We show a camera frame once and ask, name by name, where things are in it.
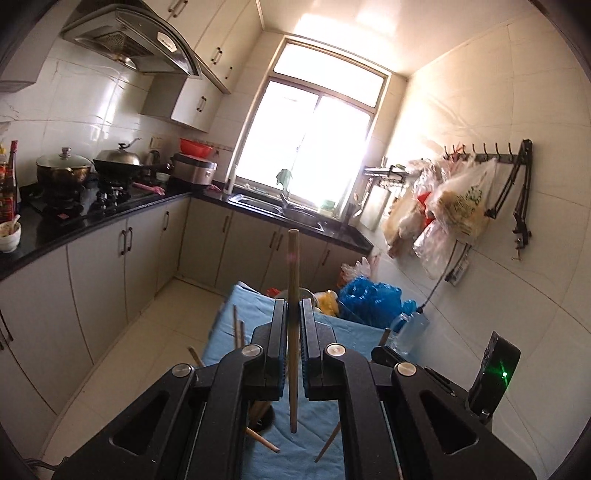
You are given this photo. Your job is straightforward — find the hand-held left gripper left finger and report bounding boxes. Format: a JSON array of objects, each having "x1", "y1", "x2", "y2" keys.
[{"x1": 51, "y1": 299, "x2": 289, "y2": 480}]

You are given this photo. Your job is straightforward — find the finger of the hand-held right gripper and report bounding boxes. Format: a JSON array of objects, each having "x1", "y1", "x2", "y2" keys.
[{"x1": 370, "y1": 344, "x2": 403, "y2": 366}]

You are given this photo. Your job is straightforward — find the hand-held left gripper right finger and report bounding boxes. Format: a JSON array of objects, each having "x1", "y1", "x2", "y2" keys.
[{"x1": 300, "y1": 299, "x2": 536, "y2": 480}]

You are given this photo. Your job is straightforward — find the long bamboo chopstick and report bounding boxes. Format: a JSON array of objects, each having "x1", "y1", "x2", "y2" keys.
[{"x1": 286, "y1": 228, "x2": 302, "y2": 435}]

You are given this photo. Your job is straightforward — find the row of wooden chopsticks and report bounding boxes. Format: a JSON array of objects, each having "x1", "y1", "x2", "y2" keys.
[{"x1": 187, "y1": 305, "x2": 343, "y2": 463}]

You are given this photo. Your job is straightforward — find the clear plastic bottle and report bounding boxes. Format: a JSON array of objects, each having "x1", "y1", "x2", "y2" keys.
[{"x1": 387, "y1": 310, "x2": 431, "y2": 357}]

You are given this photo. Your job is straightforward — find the yellow plastic bag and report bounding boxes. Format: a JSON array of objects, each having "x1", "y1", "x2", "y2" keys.
[{"x1": 314, "y1": 290, "x2": 340, "y2": 317}]

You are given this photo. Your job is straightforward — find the blue plastic bag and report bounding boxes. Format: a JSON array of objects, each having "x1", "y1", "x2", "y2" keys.
[{"x1": 337, "y1": 275, "x2": 419, "y2": 329}]

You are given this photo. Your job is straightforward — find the blue towel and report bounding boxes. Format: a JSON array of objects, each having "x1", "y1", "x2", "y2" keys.
[{"x1": 201, "y1": 282, "x2": 393, "y2": 480}]

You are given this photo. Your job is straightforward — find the crumpled clear plastic bag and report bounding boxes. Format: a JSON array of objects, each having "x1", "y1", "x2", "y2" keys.
[{"x1": 412, "y1": 222, "x2": 474, "y2": 280}]

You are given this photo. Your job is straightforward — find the beige plastic bag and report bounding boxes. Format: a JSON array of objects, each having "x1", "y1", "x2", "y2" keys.
[{"x1": 381, "y1": 159, "x2": 444, "y2": 259}]

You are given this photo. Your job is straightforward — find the white cutting board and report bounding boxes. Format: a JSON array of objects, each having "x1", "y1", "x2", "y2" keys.
[{"x1": 358, "y1": 185, "x2": 393, "y2": 232}]

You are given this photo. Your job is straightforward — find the steel sink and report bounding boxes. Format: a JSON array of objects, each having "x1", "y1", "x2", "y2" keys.
[{"x1": 228, "y1": 193, "x2": 326, "y2": 229}]

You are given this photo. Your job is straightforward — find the white printed plastic bag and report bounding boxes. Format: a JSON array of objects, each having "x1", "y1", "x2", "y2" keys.
[{"x1": 427, "y1": 157, "x2": 499, "y2": 243}]

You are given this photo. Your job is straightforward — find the grey base cabinets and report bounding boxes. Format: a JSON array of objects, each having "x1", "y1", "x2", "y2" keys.
[{"x1": 0, "y1": 196, "x2": 375, "y2": 453}]

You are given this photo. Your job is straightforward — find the steel rice cooker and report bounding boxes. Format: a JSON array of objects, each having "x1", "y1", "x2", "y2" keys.
[{"x1": 171, "y1": 152, "x2": 218, "y2": 189}]

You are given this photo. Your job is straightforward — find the kitchen window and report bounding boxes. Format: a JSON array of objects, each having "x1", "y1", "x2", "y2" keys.
[{"x1": 231, "y1": 34, "x2": 393, "y2": 217}]

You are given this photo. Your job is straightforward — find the red plastic basin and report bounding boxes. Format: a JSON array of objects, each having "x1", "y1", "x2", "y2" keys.
[{"x1": 179, "y1": 137, "x2": 215, "y2": 157}]

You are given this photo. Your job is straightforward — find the black gas stove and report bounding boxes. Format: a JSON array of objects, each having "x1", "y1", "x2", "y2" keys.
[{"x1": 21, "y1": 178, "x2": 162, "y2": 217}]

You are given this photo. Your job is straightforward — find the black kitchen countertop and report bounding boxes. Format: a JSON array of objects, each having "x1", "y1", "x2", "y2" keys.
[{"x1": 0, "y1": 182, "x2": 375, "y2": 282}]

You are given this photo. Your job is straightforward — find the black wok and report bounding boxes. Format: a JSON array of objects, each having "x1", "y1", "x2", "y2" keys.
[{"x1": 92, "y1": 137, "x2": 144, "y2": 182}]

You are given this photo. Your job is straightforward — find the dark cooking pot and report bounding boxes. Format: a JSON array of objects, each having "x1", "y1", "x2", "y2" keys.
[{"x1": 36, "y1": 147, "x2": 95, "y2": 188}]

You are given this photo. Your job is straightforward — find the white mortar bowl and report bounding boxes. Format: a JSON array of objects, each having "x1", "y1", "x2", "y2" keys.
[{"x1": 0, "y1": 215, "x2": 23, "y2": 254}]

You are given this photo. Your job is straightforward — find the dark sauce bottle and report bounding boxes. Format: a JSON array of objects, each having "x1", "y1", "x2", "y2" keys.
[
  {"x1": 6, "y1": 140, "x2": 21, "y2": 215},
  {"x1": 0, "y1": 145, "x2": 9, "y2": 222}
]

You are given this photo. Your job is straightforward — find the steel range hood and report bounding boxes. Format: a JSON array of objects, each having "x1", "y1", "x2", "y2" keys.
[{"x1": 60, "y1": 0, "x2": 204, "y2": 78}]

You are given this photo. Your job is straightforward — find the black cable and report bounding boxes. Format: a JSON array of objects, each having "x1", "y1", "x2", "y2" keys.
[{"x1": 413, "y1": 272, "x2": 446, "y2": 312}]

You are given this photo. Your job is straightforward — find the metal wall shelf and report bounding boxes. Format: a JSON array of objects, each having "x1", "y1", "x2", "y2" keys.
[{"x1": 362, "y1": 157, "x2": 419, "y2": 190}]

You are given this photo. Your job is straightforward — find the black wall hook rack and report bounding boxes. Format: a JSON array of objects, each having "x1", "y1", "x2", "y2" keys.
[{"x1": 443, "y1": 142, "x2": 527, "y2": 164}]

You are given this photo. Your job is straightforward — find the white wall cabinets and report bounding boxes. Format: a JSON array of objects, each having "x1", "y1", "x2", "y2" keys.
[{"x1": 139, "y1": 0, "x2": 266, "y2": 134}]

